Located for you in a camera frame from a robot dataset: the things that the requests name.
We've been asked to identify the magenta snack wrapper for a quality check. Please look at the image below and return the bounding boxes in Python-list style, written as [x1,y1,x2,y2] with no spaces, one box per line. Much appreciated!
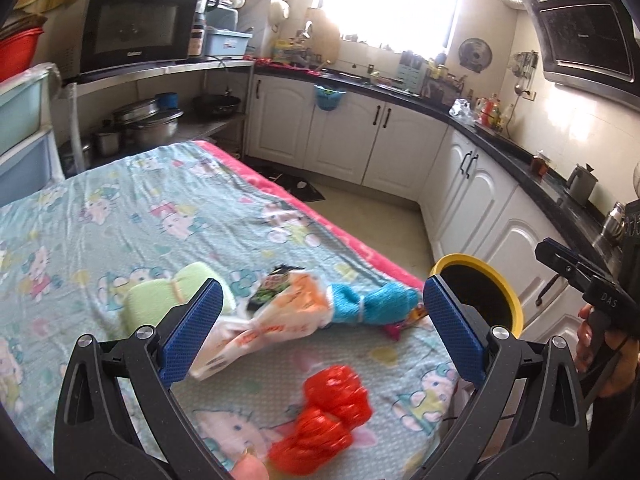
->
[382,309,431,342]

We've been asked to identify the person's right hand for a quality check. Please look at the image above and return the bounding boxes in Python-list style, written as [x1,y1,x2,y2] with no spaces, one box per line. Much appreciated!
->
[574,307,640,400]

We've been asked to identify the white kitchen cabinet unit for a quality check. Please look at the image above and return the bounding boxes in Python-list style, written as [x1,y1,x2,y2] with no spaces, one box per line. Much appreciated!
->
[245,67,640,361]

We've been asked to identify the black range hood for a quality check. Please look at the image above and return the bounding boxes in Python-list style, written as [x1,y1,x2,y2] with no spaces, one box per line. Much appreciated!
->
[502,0,640,98]

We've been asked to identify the blue plastic dish bin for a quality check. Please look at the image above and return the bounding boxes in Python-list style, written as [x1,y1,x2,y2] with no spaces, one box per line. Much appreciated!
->
[202,29,253,58]

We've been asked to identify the dark woven basket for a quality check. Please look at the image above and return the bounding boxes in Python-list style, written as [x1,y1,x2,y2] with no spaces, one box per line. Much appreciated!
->
[0,14,48,41]

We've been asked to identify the plastic drawer cabinet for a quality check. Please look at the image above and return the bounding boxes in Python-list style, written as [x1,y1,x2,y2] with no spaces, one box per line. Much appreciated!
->
[0,62,66,208]

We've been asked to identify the steel shelf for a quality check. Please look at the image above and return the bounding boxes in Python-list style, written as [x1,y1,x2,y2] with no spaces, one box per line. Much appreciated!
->
[60,57,256,171]

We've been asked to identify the white hanging bowl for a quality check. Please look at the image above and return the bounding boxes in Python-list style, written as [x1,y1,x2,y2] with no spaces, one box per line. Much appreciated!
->
[270,0,292,33]

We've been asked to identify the steel pot stack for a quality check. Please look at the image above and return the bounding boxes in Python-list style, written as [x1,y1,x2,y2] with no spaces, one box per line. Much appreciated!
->
[92,99,185,156]

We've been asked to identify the blue hanging basket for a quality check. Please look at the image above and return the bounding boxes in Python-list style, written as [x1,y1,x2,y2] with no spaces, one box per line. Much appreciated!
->
[313,83,346,111]

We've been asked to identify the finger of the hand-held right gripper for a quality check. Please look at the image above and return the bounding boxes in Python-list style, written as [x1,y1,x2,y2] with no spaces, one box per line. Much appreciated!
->
[535,237,621,306]

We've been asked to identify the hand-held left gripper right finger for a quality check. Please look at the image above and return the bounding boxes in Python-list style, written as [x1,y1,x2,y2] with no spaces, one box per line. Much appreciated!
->
[417,275,593,480]

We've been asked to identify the person's left hand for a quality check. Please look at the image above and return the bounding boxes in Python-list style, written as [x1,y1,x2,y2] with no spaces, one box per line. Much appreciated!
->
[232,452,271,480]

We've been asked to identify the light green sponge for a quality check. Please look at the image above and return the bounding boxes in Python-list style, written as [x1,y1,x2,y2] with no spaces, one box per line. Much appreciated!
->
[122,262,238,333]

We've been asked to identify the hanging kitchen utensils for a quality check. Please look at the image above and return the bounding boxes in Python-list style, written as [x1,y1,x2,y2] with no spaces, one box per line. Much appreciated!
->
[510,50,538,96]

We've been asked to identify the yellow-rimmed waste bin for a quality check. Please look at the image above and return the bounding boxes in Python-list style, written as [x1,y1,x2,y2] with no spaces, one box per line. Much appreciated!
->
[430,254,525,341]

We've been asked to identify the wooden cutting board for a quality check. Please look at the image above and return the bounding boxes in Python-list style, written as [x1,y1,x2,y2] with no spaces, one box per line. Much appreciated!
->
[305,7,342,63]

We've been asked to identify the window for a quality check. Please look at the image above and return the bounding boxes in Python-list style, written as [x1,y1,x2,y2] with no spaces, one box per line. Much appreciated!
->
[320,0,466,51]

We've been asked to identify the teal knife organiser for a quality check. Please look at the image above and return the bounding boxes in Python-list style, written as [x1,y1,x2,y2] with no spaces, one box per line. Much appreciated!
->
[398,50,431,93]

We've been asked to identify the grey kettle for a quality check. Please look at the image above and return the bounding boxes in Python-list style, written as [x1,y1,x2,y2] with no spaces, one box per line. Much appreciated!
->
[567,162,599,206]

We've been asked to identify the red plastic basin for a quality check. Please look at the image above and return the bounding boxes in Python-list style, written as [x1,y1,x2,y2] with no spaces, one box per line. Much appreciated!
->
[0,27,43,83]

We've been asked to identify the black microwave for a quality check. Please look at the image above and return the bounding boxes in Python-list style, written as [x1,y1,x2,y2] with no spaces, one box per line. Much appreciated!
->
[79,0,201,75]

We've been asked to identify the steel teapot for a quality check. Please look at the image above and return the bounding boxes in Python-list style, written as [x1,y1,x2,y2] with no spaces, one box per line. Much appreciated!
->
[602,201,628,241]

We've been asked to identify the clear plastic bag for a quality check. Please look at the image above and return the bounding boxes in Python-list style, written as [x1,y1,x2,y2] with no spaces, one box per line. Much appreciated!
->
[448,98,475,122]

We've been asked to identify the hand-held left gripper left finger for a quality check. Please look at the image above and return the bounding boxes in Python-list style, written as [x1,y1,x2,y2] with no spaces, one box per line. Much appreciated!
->
[52,277,226,480]

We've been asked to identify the black wok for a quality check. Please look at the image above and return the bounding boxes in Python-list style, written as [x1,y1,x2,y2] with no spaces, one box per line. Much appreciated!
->
[192,91,242,116]

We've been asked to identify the small wall fan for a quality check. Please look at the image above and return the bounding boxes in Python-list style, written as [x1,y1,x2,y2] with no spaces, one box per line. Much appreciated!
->
[459,37,492,72]

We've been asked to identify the red plastic bag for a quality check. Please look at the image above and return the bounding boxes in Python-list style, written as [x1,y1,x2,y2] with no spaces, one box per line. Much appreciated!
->
[267,365,373,476]

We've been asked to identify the dark printed snack packet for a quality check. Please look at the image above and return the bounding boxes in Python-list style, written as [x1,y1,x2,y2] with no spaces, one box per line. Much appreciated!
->
[247,265,301,311]

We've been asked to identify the white printed plastic bag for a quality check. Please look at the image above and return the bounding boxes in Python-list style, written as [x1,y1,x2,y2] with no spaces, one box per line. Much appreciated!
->
[190,267,336,381]

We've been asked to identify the teal cartoon printed blanket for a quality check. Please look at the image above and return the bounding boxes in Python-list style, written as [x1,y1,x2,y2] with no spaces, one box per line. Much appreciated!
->
[0,141,468,480]

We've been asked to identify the blue towel bundle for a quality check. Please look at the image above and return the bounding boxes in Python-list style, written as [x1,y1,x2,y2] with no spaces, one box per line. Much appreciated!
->
[327,282,421,328]

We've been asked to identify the dark floor mat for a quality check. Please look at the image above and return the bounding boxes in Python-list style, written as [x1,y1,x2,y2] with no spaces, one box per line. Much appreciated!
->
[260,172,326,204]

